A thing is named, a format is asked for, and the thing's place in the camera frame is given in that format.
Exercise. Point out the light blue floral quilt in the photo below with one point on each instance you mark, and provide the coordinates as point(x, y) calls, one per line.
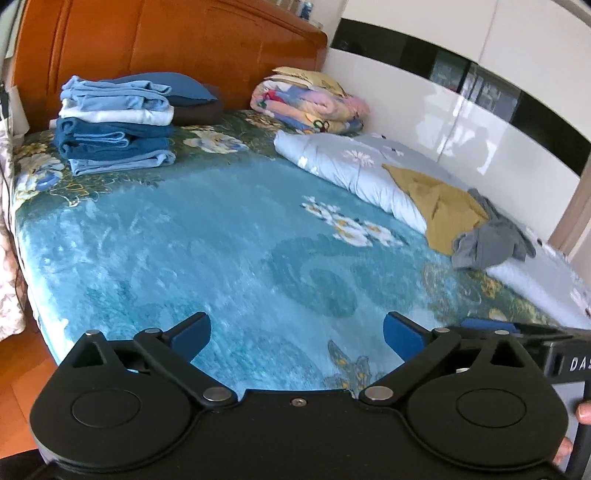
point(355, 164)

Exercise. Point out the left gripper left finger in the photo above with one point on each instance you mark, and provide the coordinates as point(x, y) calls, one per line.
point(169, 354)

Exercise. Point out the wooden door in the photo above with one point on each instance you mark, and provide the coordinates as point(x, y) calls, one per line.
point(571, 227)

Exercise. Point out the light blue sweatshirt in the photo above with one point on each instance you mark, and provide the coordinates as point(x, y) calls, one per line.
point(102, 95)

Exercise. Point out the dark brown pillow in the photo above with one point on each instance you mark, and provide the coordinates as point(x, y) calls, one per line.
point(209, 113)

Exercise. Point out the beige pillow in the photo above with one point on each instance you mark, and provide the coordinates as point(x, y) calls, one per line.
point(308, 79)

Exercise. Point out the blue bottle on headboard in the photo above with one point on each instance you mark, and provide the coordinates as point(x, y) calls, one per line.
point(304, 11)

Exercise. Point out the white bedside object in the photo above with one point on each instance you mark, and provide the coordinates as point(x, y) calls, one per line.
point(18, 115)

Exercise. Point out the white folded shirt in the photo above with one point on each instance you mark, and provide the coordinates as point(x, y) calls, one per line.
point(135, 116)

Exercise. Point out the blue pillow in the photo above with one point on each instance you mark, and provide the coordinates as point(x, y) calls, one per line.
point(184, 91)

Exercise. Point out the light blue folded garment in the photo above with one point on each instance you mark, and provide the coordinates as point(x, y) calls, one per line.
point(152, 159)

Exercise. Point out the mustard yellow garment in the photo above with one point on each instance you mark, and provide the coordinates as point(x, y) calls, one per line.
point(447, 210)

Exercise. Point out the black charger with cable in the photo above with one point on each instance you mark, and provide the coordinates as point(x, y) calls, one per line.
point(4, 102)

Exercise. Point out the teal floral bed blanket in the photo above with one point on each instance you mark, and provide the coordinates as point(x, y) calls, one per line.
point(295, 273)

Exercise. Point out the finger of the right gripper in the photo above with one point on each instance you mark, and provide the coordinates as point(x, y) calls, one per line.
point(482, 328)

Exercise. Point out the white glossy wardrobe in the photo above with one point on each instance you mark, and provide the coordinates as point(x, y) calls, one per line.
point(496, 92)

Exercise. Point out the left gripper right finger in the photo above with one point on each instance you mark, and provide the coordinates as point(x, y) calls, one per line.
point(422, 352)

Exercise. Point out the colourful folded blanket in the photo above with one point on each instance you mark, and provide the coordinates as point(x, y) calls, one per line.
point(315, 110)

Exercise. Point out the orange wooden headboard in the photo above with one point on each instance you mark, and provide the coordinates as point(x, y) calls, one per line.
point(232, 45)

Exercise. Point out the person's right hand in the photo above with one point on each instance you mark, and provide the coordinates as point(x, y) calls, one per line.
point(583, 415)

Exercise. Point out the grey garment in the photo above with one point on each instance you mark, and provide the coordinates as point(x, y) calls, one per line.
point(492, 243)

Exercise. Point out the dark blue folded garment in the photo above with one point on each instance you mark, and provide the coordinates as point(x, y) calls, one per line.
point(76, 139)

